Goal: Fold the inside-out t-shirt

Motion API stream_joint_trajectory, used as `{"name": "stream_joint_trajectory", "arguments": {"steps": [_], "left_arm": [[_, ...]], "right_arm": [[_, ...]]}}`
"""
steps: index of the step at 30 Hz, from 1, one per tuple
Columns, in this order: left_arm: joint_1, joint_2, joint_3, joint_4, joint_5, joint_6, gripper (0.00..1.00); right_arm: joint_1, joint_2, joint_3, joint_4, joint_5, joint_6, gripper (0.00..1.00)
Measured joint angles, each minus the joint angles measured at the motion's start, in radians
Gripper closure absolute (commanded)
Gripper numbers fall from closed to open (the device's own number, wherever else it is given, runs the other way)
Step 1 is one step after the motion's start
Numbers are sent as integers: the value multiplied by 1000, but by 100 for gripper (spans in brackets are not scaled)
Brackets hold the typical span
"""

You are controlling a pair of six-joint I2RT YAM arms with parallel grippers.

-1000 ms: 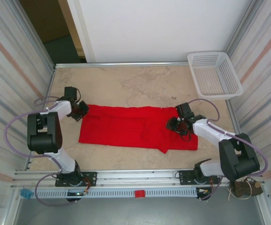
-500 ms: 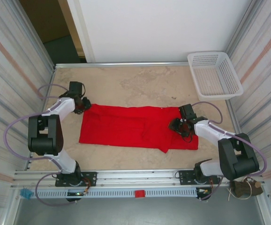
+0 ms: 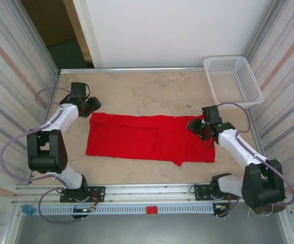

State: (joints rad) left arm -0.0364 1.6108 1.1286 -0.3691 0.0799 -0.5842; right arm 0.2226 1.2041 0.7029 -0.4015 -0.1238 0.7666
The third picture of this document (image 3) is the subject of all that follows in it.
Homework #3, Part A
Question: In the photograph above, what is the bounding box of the red t-shirt with bear print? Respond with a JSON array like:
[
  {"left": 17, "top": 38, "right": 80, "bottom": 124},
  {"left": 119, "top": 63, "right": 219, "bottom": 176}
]
[{"left": 85, "top": 112, "right": 216, "bottom": 167}]

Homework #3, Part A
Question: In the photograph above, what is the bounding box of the white perforated plastic basket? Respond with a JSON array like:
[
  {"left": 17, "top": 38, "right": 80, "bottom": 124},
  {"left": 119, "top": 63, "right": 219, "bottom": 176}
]
[{"left": 203, "top": 55, "right": 265, "bottom": 111}]

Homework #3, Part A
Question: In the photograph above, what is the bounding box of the aluminium table edge strip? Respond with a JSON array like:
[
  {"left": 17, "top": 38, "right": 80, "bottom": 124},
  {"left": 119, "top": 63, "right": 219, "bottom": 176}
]
[{"left": 60, "top": 67, "right": 205, "bottom": 75}]

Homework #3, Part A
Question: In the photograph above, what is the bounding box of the small black electronics board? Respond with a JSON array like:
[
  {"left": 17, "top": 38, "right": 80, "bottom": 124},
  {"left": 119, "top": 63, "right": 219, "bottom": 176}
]
[
  {"left": 71, "top": 207, "right": 90, "bottom": 220},
  {"left": 212, "top": 203, "right": 230, "bottom": 219}
]

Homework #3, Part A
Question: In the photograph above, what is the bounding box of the brown cloth pouch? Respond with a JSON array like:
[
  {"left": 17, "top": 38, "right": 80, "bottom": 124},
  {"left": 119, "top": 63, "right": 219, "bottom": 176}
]
[{"left": 253, "top": 202, "right": 286, "bottom": 215}]

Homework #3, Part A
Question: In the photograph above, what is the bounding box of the blue tape piece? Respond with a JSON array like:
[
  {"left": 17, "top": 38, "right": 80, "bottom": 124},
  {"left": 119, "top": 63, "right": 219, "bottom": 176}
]
[{"left": 21, "top": 204, "right": 36, "bottom": 218}]

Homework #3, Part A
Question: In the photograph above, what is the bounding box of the tan wooden door frame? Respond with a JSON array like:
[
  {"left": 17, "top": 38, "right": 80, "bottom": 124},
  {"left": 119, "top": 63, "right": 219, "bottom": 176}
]
[{"left": 62, "top": 0, "right": 95, "bottom": 63}]

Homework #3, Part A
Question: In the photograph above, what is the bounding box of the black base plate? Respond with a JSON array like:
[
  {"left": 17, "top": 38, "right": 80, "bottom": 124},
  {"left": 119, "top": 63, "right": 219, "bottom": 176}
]
[
  {"left": 193, "top": 184, "right": 240, "bottom": 202},
  {"left": 60, "top": 186, "right": 106, "bottom": 203}
]

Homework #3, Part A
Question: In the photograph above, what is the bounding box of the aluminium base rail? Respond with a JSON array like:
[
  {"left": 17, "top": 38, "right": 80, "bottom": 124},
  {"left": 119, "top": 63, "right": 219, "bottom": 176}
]
[{"left": 13, "top": 182, "right": 288, "bottom": 204}]

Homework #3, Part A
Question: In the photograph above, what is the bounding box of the beige string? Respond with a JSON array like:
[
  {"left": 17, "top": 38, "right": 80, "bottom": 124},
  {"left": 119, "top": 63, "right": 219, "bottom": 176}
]
[{"left": 247, "top": 203, "right": 275, "bottom": 218}]

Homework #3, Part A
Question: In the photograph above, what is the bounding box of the white slotted cable duct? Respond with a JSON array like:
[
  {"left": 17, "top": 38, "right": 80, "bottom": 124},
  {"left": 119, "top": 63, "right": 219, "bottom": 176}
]
[{"left": 36, "top": 204, "right": 215, "bottom": 216}]

